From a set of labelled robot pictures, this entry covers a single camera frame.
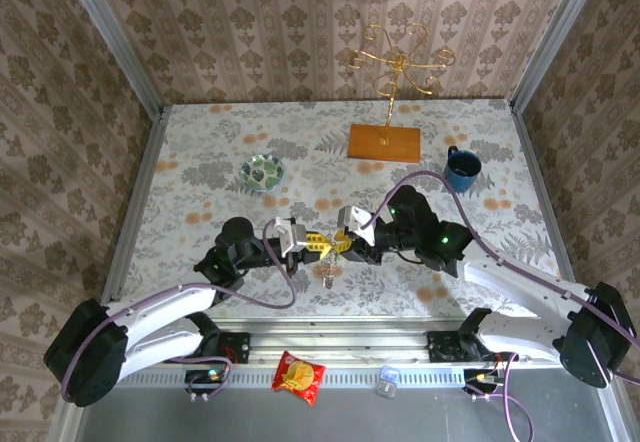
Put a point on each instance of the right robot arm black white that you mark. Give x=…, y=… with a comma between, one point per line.
x=520, y=282

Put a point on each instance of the aluminium frame post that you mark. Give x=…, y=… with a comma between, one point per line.
x=116, y=37
x=555, y=37

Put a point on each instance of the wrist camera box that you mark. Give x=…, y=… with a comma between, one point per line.
x=357, y=219
x=290, y=234

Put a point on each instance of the blue mug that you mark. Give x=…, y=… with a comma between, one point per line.
x=462, y=168

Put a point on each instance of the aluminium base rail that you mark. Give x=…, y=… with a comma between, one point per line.
x=340, y=342

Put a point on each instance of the leaf pattern bowl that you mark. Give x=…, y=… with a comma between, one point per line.
x=262, y=172

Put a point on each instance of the red snack packet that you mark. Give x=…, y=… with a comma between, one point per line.
x=298, y=377

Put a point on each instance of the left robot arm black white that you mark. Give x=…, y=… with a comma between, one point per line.
x=165, y=307

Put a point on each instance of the grey metal panel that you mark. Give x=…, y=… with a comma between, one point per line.
x=350, y=417

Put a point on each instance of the aluminium table side rail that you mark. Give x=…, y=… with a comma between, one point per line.
x=144, y=162
x=535, y=162

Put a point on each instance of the small black connector board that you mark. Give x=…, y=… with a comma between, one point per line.
x=480, y=377
x=205, y=376

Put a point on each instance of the gold hook stand wooden base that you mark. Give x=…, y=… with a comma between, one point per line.
x=385, y=144

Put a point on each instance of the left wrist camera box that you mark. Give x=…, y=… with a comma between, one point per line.
x=290, y=234

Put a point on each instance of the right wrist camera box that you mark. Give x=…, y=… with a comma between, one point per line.
x=357, y=219

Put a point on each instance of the small clear blue plastic box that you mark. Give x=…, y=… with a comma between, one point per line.
x=387, y=379

